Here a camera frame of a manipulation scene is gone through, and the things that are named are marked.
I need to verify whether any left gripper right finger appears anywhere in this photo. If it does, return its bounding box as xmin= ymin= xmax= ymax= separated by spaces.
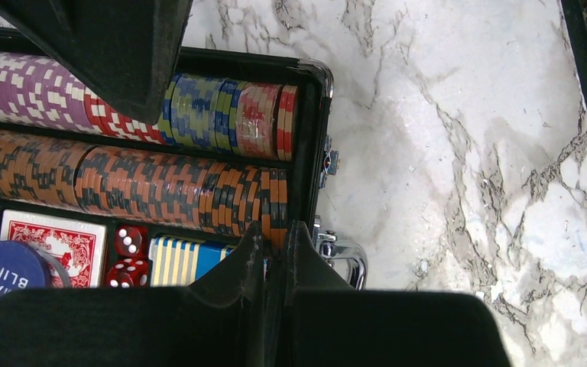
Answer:
xmin=278 ymin=221 xmax=510 ymax=366

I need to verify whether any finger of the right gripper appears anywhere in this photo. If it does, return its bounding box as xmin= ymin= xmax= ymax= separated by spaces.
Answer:
xmin=0 ymin=0 xmax=193 ymax=124

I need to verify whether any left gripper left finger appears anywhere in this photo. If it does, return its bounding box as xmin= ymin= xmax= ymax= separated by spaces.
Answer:
xmin=0 ymin=222 xmax=264 ymax=366

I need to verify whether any blue yellow card deck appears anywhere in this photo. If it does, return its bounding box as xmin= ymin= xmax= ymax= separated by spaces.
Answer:
xmin=149 ymin=235 xmax=269 ymax=288

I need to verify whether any red dice row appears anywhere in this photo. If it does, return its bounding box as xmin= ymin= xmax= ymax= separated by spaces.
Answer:
xmin=104 ymin=224 xmax=150 ymax=288

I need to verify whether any purple red chip stack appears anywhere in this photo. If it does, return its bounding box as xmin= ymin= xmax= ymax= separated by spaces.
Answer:
xmin=0 ymin=51 xmax=300 ymax=161

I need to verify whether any orange black chip stack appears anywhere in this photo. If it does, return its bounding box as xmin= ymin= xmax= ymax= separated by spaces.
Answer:
xmin=0 ymin=129 xmax=288 ymax=248

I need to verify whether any black poker chip case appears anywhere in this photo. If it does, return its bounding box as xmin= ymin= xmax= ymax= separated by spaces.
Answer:
xmin=0 ymin=28 xmax=336 ymax=287

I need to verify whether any red playing card deck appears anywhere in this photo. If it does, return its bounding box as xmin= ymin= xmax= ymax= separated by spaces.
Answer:
xmin=0 ymin=209 xmax=107 ymax=287

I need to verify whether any blue small blind button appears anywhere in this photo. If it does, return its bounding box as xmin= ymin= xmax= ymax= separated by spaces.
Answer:
xmin=0 ymin=240 xmax=51 ymax=297

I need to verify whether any chrome case handle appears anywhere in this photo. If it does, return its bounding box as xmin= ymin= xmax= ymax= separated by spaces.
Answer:
xmin=316 ymin=231 xmax=368 ymax=291

